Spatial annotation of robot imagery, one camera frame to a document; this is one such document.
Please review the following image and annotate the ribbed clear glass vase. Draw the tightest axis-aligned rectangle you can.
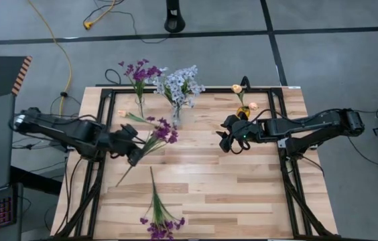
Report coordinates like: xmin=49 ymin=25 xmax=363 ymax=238
xmin=170 ymin=102 xmax=183 ymax=128

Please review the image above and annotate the purple artificial flower bunch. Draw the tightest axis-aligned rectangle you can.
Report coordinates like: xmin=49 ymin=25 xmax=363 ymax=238
xmin=115 ymin=115 xmax=180 ymax=188
xmin=117 ymin=58 xmax=164 ymax=118
xmin=139 ymin=166 xmax=186 ymax=241

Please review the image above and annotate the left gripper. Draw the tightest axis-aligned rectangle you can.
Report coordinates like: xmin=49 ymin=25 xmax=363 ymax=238
xmin=107 ymin=123 xmax=147 ymax=167

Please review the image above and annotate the black stand base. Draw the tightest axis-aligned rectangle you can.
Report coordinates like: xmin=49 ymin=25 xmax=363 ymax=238
xmin=164 ymin=0 xmax=187 ymax=33

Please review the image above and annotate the black floor cable bundle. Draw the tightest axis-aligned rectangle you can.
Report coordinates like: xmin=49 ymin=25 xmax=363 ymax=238
xmin=11 ymin=95 xmax=82 ymax=150

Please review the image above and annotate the amber glass vase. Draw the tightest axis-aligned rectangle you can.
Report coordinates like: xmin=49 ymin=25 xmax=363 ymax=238
xmin=235 ymin=105 xmax=252 ymax=118

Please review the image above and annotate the black metal table frame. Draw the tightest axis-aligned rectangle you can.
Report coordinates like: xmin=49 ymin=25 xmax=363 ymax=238
xmin=53 ymin=86 xmax=339 ymax=241

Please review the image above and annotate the small clear glass vase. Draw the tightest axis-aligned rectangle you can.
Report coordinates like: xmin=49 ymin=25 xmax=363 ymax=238
xmin=135 ymin=96 xmax=147 ymax=118

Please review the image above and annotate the long yellow extension cable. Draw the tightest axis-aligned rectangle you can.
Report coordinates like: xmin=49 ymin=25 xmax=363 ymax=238
xmin=27 ymin=0 xmax=73 ymax=132

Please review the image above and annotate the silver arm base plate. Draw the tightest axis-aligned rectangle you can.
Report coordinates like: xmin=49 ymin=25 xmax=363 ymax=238
xmin=277 ymin=137 xmax=320 ymax=150

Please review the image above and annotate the yellow cable with plug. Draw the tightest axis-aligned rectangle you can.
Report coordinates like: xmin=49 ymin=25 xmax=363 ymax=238
xmin=82 ymin=0 xmax=118 ymax=31

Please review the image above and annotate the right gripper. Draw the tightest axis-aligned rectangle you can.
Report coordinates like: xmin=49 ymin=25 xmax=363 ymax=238
xmin=215 ymin=114 xmax=260 ymax=154

